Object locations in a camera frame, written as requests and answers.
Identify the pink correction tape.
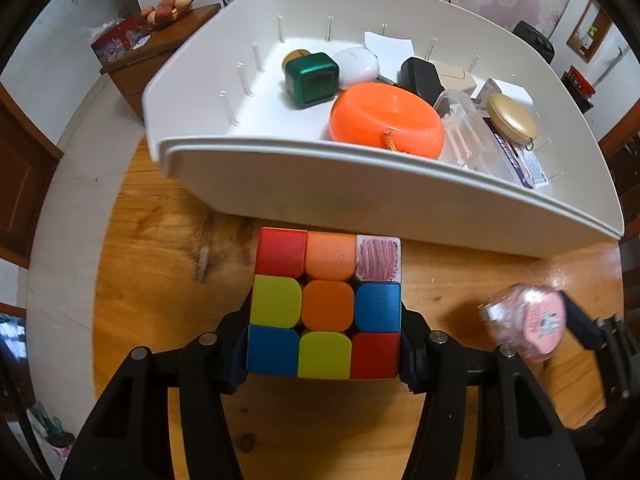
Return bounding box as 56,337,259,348
478,284,566,363

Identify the multicolour puzzle cube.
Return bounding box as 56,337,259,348
246,228,401,380

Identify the clear plastic card box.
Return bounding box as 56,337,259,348
434,90,523,186

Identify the gold round compact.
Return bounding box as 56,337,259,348
486,93,538,151

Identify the orange round case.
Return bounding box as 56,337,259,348
329,82,445,159

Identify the beige wooden piece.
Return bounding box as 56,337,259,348
433,61,476,96

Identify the black power adapter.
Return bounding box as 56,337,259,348
397,56,445,105

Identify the green square perfume bottle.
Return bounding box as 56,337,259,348
282,49,340,108

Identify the white gua sha board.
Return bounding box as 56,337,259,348
364,32,414,78

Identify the labelled clear plastic box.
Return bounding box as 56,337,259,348
485,118,550,190

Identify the white USB charger block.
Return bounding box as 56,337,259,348
472,78,534,110

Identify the black speaker box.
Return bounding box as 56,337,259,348
512,21,555,64

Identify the white plastic storage bin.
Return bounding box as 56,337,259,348
142,0,624,258

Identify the wooden drawer cabinet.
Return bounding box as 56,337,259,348
101,3,221,120

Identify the red tissue box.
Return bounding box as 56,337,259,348
90,14,149,66

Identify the bowl of peaches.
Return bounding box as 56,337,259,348
140,0,193,28

